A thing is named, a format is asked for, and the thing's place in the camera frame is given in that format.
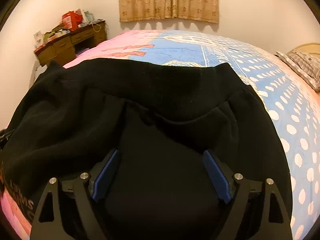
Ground black jacket with brown fur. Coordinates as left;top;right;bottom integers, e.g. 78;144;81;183
1;59;292;239

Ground cream wooden headboard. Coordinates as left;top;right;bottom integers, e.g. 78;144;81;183
293;42;320;57

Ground red bag on desk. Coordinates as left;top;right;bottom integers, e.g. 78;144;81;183
62;11;82;31

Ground grey patterned pillow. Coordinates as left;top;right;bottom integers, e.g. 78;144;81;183
276;50;319;93

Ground blue polka dot bed sheet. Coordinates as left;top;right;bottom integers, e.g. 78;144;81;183
0;29;320;240

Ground beige patterned window curtain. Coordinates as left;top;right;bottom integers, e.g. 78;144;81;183
119;0;219;23

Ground brown wooden desk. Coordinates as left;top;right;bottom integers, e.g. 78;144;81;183
34;20;107;66

